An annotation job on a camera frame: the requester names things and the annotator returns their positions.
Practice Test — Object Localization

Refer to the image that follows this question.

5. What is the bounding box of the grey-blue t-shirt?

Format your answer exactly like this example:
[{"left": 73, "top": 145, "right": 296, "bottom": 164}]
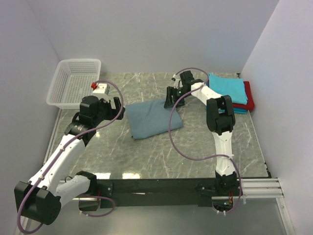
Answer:
[{"left": 126, "top": 99, "right": 171, "bottom": 140}]

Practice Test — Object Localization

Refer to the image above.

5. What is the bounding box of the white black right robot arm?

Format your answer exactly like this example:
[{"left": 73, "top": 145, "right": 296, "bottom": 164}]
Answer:
[{"left": 164, "top": 69, "right": 240, "bottom": 195}]

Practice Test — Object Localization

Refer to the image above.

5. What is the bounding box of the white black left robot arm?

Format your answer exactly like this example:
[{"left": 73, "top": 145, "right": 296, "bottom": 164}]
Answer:
[{"left": 14, "top": 95, "right": 125, "bottom": 227}]

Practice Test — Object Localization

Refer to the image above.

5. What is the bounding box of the white perforated plastic basket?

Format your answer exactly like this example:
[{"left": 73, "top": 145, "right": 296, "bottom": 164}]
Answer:
[{"left": 46, "top": 59, "right": 101, "bottom": 110}]

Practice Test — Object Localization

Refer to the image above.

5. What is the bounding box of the light blue folded t-shirt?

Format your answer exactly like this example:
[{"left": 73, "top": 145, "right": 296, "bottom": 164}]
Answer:
[{"left": 208, "top": 73, "right": 247, "bottom": 105}]

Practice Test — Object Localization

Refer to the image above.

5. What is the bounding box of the teal folded t-shirt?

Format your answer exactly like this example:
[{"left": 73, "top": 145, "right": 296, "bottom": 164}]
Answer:
[{"left": 234, "top": 107, "right": 247, "bottom": 114}]

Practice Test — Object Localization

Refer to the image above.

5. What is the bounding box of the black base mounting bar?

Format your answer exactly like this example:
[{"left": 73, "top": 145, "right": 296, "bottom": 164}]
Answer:
[{"left": 78, "top": 177, "right": 245, "bottom": 211}]

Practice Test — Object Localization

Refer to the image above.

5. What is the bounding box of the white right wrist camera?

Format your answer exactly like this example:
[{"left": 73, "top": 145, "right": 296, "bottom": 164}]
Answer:
[{"left": 172, "top": 74, "right": 182, "bottom": 89}]

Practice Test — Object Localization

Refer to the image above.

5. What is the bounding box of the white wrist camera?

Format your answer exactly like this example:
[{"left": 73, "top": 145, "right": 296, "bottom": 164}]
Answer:
[
  {"left": 172, "top": 74, "right": 182, "bottom": 89},
  {"left": 91, "top": 82, "right": 110, "bottom": 95}
]

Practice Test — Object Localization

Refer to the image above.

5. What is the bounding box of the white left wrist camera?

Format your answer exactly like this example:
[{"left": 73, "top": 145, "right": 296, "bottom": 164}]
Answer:
[{"left": 91, "top": 82, "right": 110, "bottom": 95}]

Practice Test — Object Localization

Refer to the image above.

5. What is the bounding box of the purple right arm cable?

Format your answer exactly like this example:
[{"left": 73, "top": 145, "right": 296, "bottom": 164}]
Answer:
[{"left": 168, "top": 68, "right": 243, "bottom": 216}]

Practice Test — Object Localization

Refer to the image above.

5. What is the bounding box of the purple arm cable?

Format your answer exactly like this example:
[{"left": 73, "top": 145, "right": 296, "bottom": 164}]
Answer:
[
  {"left": 17, "top": 80, "right": 124, "bottom": 235},
  {"left": 168, "top": 68, "right": 243, "bottom": 216}
]

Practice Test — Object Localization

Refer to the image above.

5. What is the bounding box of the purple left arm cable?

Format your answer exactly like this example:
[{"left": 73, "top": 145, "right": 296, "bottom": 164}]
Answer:
[{"left": 17, "top": 80, "right": 124, "bottom": 235}]

